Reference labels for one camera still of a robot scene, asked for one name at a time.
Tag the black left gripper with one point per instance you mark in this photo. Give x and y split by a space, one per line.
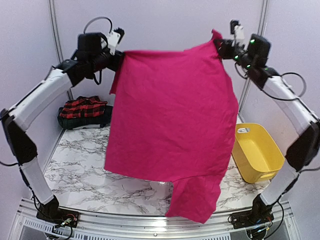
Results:
115 65

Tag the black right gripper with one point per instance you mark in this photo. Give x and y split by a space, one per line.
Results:
224 52

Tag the red black plaid shirt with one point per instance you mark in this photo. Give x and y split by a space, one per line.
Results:
83 107

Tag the pink garment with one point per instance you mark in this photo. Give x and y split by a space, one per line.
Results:
174 120

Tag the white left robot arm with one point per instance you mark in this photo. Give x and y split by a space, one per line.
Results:
95 52

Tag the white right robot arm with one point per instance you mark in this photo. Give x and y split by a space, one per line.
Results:
306 123

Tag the yellow laundry basket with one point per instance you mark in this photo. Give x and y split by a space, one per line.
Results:
255 153

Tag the dark green plaid garment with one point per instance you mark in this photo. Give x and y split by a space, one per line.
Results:
86 122

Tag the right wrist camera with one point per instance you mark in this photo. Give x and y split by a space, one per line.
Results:
237 30

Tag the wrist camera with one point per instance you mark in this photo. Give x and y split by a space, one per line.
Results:
237 30
113 39

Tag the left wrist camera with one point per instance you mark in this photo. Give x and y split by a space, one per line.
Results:
113 39

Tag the right corner wall post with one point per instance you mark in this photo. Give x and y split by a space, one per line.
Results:
261 31

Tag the corner wall post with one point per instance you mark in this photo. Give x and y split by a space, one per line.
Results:
55 31
261 31

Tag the left corner wall post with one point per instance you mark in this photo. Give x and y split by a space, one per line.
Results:
55 31

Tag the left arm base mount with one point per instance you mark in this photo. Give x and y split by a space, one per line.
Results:
64 218

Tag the aluminium front rail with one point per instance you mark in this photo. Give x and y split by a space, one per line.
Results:
107 226

